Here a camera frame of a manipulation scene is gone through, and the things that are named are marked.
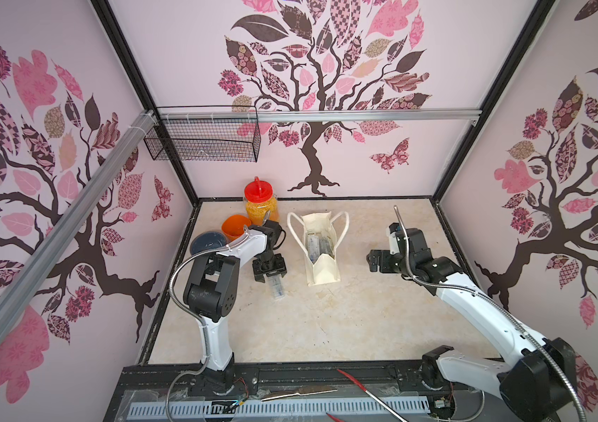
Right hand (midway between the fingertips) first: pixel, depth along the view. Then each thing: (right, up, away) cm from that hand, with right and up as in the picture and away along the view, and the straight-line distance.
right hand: (380, 254), depth 83 cm
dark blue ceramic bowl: (-64, +3, +20) cm, 67 cm away
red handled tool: (-7, -36, -13) cm, 39 cm away
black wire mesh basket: (-62, +43, +12) cm, 76 cm away
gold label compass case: (-17, +1, +13) cm, 21 cm away
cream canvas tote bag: (-19, -4, +4) cm, 19 cm away
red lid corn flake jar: (-42, +18, +19) cm, 49 cm away
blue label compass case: (-34, -13, +10) cm, 38 cm away
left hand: (-35, -11, +10) cm, 38 cm away
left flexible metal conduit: (-47, -9, -32) cm, 57 cm away
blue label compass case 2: (-21, +1, +11) cm, 24 cm away
